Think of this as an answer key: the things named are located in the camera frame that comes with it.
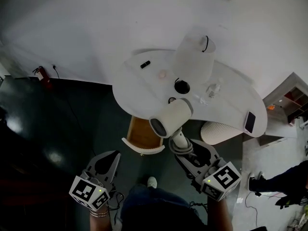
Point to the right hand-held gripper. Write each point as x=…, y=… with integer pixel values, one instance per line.
x=221, y=179

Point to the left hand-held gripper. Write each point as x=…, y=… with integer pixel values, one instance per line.
x=83, y=190

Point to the large wooden drawer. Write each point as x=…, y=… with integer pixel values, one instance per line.
x=142, y=133

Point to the white hair dryer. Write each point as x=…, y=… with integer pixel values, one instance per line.
x=173, y=115

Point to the person's left forearm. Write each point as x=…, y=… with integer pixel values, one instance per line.
x=99, y=224

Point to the person's right forearm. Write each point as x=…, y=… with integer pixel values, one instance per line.
x=220, y=215

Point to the person's white shoe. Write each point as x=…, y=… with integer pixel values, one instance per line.
x=152, y=182

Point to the person's blue jeans leg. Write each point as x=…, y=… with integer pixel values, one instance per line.
x=156, y=210

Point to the black smartphone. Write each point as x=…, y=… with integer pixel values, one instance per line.
x=250, y=122

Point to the round black compact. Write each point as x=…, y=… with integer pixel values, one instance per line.
x=170, y=100

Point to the clear plastic water bottle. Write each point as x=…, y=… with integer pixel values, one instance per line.
x=213, y=91

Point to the pale pink makeup sponge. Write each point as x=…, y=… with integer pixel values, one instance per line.
x=162, y=74

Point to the white shade table lamp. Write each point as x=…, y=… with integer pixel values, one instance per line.
x=192, y=61

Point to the red fire extinguisher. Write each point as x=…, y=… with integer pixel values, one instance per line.
x=44, y=77

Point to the black lipstick tube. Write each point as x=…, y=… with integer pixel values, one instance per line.
x=145, y=64

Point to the wooden shelving unit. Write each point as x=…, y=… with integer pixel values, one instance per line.
x=288, y=97

